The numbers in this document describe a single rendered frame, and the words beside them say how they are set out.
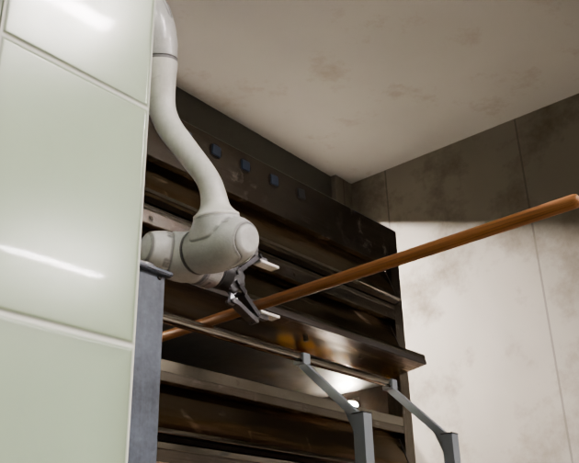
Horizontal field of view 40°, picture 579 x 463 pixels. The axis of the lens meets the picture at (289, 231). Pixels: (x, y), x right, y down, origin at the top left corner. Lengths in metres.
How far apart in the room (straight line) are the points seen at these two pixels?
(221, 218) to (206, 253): 0.08
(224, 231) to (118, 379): 1.24
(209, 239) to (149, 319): 0.37
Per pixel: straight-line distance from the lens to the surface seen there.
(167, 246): 1.76
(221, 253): 1.66
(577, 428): 5.55
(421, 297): 6.27
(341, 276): 1.94
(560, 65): 5.93
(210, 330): 2.23
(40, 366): 0.40
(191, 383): 2.66
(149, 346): 1.35
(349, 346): 3.20
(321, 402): 3.14
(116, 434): 0.42
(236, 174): 3.11
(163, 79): 1.90
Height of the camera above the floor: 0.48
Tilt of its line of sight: 25 degrees up
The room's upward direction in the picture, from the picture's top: 1 degrees counter-clockwise
